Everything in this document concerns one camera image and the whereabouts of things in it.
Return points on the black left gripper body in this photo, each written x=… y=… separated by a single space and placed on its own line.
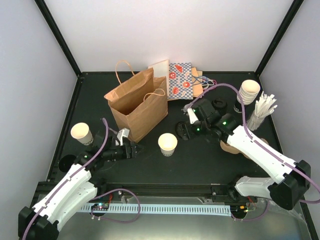
x=127 y=154

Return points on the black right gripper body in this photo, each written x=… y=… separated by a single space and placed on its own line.
x=203 y=130

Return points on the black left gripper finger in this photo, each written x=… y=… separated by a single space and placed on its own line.
x=137 y=152
x=136 y=147

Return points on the black coffee cup lid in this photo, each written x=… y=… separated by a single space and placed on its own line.
x=182 y=130

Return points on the white paper coffee cup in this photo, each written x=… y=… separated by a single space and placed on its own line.
x=167 y=143

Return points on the large brown paper bag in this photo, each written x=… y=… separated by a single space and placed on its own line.
x=139 y=103

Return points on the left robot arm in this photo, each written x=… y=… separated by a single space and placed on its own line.
x=45 y=219

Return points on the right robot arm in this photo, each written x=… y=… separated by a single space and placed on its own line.
x=287 y=179

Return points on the far black lid stack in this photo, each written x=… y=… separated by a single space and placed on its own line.
x=220 y=105

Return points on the blue checkered paper bag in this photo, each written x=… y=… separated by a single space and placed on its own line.
x=180 y=81

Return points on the flat brown paper bags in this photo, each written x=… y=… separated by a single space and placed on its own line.
x=196 y=85

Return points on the single paper cup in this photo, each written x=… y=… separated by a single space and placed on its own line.
x=81 y=132

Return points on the stack of paper cups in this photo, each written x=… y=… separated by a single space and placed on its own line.
x=248 y=91

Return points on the glass of white stirrers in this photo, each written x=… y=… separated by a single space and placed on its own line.
x=264 y=107

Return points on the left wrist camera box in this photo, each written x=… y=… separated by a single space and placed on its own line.
x=123 y=133

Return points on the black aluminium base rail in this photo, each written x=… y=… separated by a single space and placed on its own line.
x=173 y=190

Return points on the white slotted cable duct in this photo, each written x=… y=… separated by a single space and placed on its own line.
x=166 y=209

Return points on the black right frame post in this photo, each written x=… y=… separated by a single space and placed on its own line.
x=287 y=20

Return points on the black frame post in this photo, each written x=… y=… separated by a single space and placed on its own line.
x=46 y=13
x=287 y=20

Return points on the black left frame post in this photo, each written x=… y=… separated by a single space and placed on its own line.
x=46 y=13

